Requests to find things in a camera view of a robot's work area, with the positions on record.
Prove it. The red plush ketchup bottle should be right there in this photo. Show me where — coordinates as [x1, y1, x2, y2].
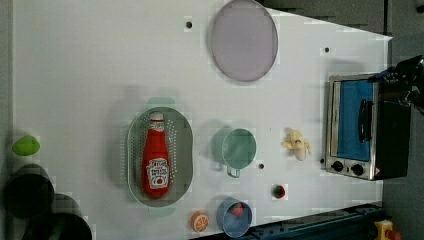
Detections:
[141, 112, 170, 199]

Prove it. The green mug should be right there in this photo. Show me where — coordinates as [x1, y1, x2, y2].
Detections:
[212, 128, 257, 178]

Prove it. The strawberry inside blue cup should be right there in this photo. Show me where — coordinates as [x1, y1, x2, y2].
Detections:
[230, 203, 244, 217]

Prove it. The peeled toy banana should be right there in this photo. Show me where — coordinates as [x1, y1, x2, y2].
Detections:
[281, 130, 312, 161]

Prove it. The red toy strawberry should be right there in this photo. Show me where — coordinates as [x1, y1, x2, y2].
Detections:
[272, 185, 286, 199]

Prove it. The blue cup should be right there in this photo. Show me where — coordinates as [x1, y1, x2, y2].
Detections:
[216, 197, 252, 238]

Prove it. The orange slice toy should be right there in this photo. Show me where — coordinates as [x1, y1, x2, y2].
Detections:
[191, 211, 209, 232]

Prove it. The silver toaster oven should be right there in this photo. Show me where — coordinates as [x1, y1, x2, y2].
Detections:
[325, 74, 411, 181]

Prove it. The black cylinder holder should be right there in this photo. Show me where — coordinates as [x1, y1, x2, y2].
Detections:
[3, 164, 54, 219]
[22, 194, 93, 240]

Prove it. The green toy lime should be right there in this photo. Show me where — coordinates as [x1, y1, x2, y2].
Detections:
[12, 135, 40, 156]

